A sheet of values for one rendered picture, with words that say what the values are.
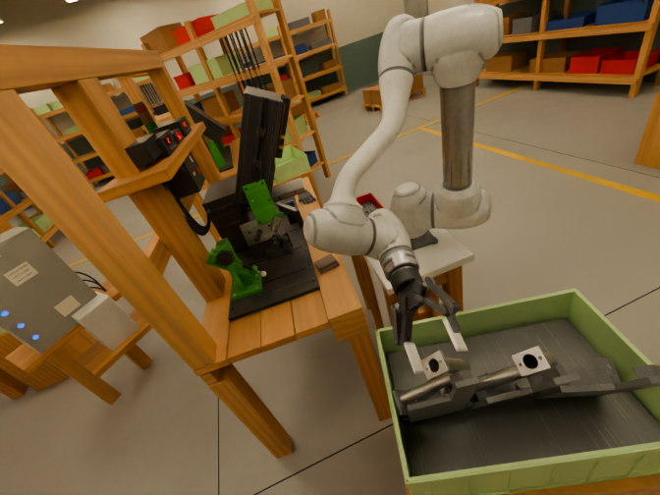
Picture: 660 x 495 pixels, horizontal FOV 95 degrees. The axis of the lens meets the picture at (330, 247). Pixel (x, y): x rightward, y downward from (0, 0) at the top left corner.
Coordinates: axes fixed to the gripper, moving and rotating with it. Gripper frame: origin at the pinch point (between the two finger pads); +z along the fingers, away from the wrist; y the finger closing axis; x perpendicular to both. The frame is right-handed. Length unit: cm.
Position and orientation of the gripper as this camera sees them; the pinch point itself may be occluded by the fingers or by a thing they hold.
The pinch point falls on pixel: (436, 354)
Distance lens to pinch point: 70.4
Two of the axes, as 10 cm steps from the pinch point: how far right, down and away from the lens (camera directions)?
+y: 5.2, -6.2, -5.9
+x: 8.3, 2.1, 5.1
